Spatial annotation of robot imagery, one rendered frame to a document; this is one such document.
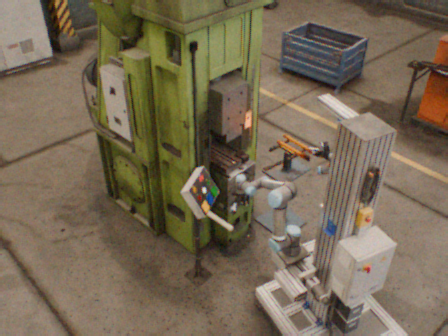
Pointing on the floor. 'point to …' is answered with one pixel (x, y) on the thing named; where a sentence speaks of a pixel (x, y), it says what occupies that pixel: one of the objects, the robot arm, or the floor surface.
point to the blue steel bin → (323, 53)
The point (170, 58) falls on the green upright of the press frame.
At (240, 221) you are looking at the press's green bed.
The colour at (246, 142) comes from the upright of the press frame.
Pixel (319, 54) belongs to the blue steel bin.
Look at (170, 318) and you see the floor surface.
